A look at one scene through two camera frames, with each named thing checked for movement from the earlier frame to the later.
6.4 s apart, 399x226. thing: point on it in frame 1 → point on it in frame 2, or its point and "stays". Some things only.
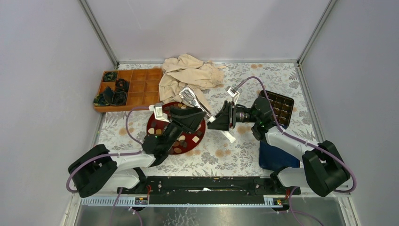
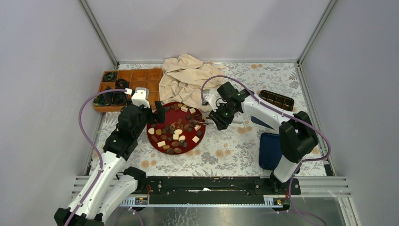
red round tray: [187, 141] stays
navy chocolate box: [283, 107] stays
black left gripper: [187, 118] → [160, 115]
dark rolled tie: [110, 76] stays
